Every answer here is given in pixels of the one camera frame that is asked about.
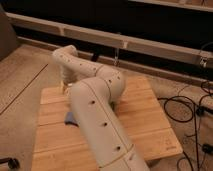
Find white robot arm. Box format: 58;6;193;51
53;45;150;171

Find blue sponge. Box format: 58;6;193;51
64;112;77;126

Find wooden board table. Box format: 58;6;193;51
31;76;182;171

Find black chair caster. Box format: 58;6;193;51
0;158;20;169

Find white shelf rail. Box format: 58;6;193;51
6;12;213;68

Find black cable loops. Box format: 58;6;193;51
157;79;213;171

